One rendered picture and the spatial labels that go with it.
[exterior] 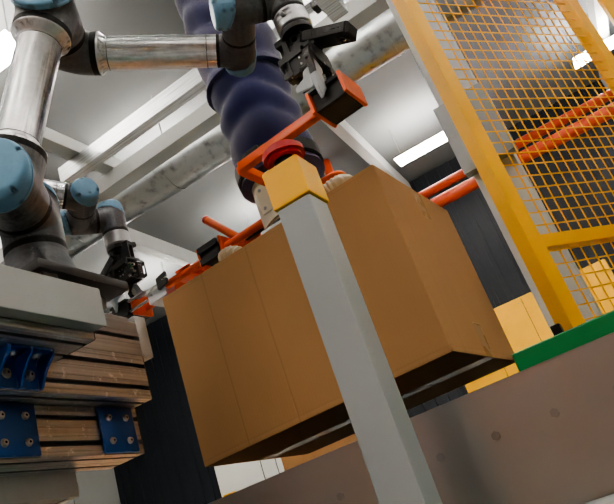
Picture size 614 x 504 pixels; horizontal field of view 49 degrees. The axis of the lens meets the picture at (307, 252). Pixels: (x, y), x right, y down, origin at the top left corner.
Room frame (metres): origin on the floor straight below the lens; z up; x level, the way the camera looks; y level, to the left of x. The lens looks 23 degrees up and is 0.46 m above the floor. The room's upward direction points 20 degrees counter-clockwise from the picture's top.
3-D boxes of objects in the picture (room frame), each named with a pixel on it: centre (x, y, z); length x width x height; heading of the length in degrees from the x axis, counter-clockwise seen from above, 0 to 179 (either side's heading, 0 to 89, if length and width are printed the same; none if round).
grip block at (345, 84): (1.10, -0.16, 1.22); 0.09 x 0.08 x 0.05; 153
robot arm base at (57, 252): (1.12, 0.50, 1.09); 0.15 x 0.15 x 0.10
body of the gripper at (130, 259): (1.72, 0.51, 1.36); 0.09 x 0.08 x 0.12; 63
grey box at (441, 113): (2.16, -0.73, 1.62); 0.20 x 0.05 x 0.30; 67
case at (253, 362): (1.47, 0.00, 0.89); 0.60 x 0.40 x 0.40; 63
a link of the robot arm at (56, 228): (1.11, 0.49, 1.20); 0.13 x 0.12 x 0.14; 11
